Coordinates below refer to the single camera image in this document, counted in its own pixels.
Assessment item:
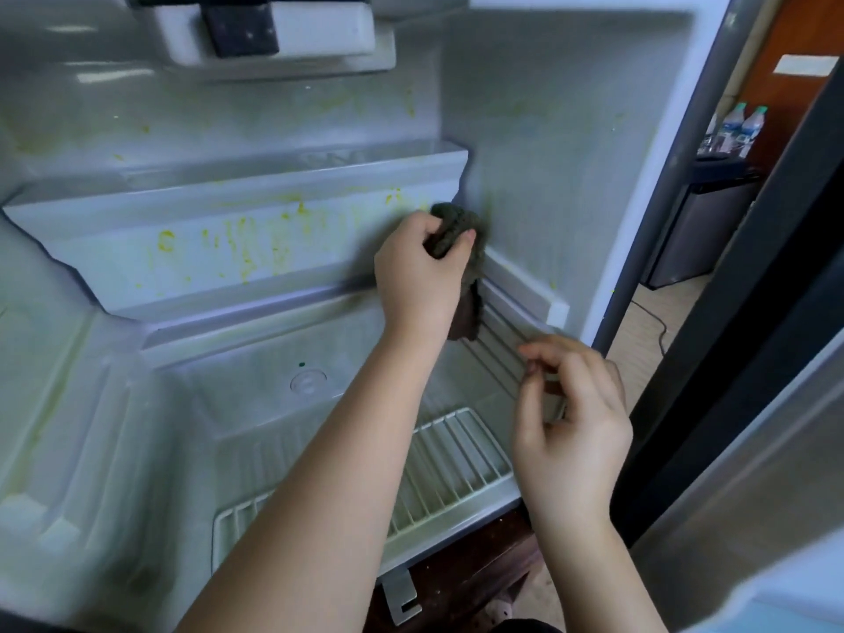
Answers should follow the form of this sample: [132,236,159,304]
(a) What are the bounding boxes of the person's right hand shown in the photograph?
[512,334,636,528]

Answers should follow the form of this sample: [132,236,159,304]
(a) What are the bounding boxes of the person's dark trousers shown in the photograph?
[491,615,566,633]

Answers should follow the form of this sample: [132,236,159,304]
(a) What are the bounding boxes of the dark red wooden stand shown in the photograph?
[362,500,545,633]

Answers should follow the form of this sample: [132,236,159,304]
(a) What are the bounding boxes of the small clear water bottle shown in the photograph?
[738,105,769,161]
[713,101,748,158]

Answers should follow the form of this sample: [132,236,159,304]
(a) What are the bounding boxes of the person's left forearm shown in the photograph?
[178,329,450,633]

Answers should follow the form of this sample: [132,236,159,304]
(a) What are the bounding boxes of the dark cabinet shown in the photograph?
[644,154,767,291]

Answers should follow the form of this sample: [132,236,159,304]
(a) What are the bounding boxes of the white wall plate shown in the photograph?
[774,54,841,79]

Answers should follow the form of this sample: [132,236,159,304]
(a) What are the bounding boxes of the person's left hand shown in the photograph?
[373,210,479,351]

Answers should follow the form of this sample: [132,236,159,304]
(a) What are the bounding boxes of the black power cable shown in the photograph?
[630,296,674,357]

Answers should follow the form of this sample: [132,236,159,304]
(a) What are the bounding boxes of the grey mini fridge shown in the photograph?
[0,0,753,633]

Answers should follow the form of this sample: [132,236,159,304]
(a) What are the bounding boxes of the white wire shelf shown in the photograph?
[211,405,519,575]

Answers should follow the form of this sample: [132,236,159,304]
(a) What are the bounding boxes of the fridge door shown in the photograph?
[609,59,844,633]

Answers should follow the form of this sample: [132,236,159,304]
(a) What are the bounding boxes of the dark grey cloth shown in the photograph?
[425,201,487,343]

